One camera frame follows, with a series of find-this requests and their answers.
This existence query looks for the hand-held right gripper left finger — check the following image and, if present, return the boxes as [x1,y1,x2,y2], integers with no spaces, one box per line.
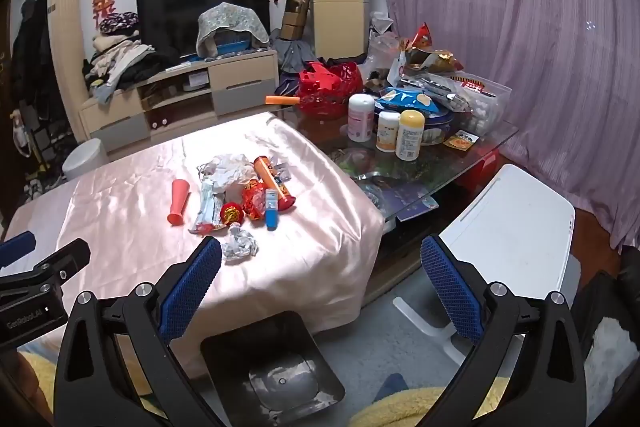
[52,237,222,427]

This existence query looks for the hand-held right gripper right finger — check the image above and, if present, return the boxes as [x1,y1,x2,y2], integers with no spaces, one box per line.
[420,234,586,427]

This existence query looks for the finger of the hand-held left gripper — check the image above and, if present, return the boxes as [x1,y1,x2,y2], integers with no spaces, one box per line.
[0,231,37,269]
[0,238,92,308]

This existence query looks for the silver paper ball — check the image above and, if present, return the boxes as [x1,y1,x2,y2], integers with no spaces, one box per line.
[221,227,260,264]

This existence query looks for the black trash bin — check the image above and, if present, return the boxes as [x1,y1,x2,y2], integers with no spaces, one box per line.
[200,311,347,414]

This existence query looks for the white blue packet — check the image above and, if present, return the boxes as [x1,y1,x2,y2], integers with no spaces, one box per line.
[189,179,221,236]

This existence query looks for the orange plastic cone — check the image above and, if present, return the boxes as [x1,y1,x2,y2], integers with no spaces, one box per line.
[167,178,192,226]

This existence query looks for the red crinkled wrapper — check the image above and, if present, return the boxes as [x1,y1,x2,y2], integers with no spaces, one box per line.
[241,181,271,222]

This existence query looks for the small blue bottle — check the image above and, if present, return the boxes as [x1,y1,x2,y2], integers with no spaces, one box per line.
[265,188,280,230]

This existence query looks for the white tissue paper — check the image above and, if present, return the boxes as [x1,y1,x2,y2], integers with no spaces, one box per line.
[197,154,261,202]

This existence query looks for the orange cylindrical tube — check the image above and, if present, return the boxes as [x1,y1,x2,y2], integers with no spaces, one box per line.
[252,156,297,212]

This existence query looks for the silver foil blister pack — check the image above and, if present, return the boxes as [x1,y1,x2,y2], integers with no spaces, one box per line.
[270,154,292,182]

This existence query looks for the pink satin cloth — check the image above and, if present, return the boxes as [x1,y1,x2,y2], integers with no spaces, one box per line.
[2,111,386,380]

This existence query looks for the blue booklet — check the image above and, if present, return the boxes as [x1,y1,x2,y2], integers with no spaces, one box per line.
[395,187,441,223]

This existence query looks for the white folding stool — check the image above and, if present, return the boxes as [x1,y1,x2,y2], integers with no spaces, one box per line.
[392,164,576,365]

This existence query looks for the white round bucket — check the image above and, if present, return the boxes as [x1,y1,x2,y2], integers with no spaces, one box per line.
[62,138,108,180]

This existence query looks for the yellow fleece blanket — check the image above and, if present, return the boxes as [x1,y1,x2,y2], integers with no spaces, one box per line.
[20,352,506,427]

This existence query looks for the glass coffee table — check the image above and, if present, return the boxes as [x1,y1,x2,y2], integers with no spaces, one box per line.
[270,107,521,308]

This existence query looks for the small orange packet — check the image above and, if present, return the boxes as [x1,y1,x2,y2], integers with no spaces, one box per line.
[444,133,480,150]

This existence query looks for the white bottle yellow cap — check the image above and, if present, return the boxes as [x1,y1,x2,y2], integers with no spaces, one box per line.
[396,109,426,160]

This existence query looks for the blue round cookie tin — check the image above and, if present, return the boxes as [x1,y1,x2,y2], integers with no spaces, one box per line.
[375,99,456,145]

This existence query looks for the small white bottle orange label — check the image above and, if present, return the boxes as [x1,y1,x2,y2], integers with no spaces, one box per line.
[376,111,402,152]

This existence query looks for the clear plastic storage box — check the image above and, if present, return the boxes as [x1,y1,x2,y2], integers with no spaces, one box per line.
[450,74,513,135]

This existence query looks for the white bottle pink label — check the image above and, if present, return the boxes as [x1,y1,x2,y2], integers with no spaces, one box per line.
[347,94,376,142]

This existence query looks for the blue snack bag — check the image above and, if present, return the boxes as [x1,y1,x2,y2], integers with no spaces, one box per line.
[375,87,441,115]

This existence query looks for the dark hanging coats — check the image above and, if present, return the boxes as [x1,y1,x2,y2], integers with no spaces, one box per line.
[10,0,56,108]

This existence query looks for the beige tall board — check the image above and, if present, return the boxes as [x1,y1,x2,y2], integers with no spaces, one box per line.
[47,0,91,142]

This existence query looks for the pile of clothes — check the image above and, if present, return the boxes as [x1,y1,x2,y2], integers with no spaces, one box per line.
[82,34,181,102]

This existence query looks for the beige television stand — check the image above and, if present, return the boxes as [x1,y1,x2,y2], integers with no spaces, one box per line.
[80,48,281,152]

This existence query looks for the gold snack bag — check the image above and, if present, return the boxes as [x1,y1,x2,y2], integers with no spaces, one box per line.
[405,48,466,75]

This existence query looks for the red plastic bag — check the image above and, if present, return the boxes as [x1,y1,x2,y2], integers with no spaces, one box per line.
[299,61,364,116]

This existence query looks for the dark floral hat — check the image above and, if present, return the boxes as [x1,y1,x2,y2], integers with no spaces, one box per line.
[98,12,140,36]

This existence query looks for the red triangular snack bag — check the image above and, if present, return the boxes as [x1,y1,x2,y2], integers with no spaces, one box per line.
[412,23,433,50]

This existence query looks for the grey cloth heap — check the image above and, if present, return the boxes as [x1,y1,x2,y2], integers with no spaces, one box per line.
[272,32,318,72]

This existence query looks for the grey lace cloth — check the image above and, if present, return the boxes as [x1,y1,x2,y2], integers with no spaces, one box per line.
[196,2,271,58]

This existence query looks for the black flat television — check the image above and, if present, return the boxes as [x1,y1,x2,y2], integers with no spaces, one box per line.
[136,0,272,58]

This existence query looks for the purple curtain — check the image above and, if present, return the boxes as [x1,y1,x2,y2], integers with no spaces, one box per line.
[372,0,640,233]

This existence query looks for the brown cardboard box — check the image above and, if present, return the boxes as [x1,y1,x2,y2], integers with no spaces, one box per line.
[279,0,312,42]

